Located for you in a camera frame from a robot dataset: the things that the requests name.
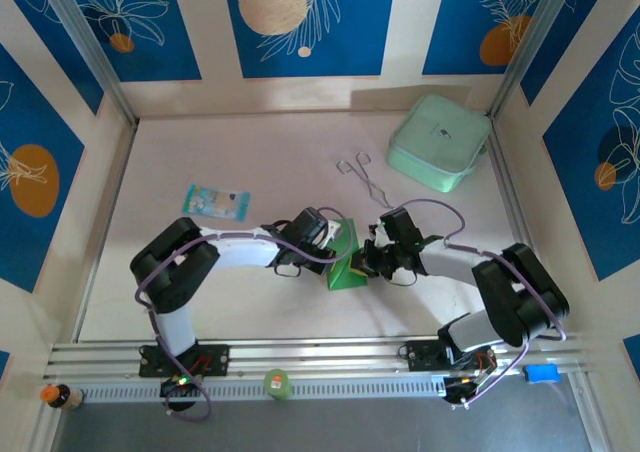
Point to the green paper sheet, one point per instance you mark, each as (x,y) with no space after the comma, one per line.
(345,279)

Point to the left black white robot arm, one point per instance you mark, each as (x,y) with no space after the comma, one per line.
(175,272)

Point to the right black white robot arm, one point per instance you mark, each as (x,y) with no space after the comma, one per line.
(520,292)

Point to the metal scissor tongs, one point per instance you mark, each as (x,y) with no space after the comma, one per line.
(367,182)

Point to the light blue wet wipes packet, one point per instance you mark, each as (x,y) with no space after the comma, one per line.
(215,202)

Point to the mint green zip pouch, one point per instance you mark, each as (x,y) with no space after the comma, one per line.
(435,137)

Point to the black controller with green light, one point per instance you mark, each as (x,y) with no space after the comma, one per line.
(180,381)

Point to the blue box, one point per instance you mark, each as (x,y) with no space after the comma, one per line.
(541,374)

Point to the brown bottle with orange cap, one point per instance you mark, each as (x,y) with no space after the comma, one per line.
(60,396)

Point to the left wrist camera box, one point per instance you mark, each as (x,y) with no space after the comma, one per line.
(333,233)

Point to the aluminium mounting rail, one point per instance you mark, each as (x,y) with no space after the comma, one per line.
(320,354)

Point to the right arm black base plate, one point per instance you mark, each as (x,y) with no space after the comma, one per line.
(422,357)

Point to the aluminium table side rail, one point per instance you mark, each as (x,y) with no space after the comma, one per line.
(505,162)
(107,222)

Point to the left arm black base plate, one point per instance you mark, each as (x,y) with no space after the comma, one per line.
(215,359)

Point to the aluminium frame post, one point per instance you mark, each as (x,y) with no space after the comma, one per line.
(85,37)
(534,37)

